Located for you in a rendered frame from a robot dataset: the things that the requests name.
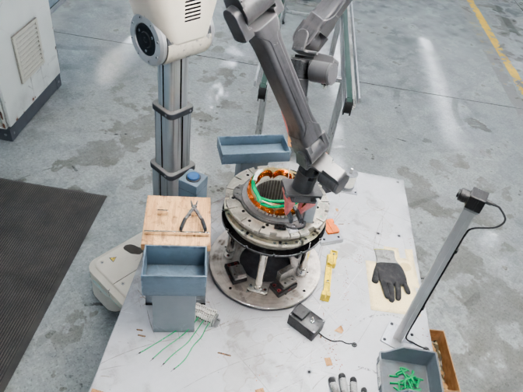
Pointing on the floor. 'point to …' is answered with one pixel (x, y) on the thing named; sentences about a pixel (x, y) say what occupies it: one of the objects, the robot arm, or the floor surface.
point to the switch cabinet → (26, 63)
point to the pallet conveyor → (345, 98)
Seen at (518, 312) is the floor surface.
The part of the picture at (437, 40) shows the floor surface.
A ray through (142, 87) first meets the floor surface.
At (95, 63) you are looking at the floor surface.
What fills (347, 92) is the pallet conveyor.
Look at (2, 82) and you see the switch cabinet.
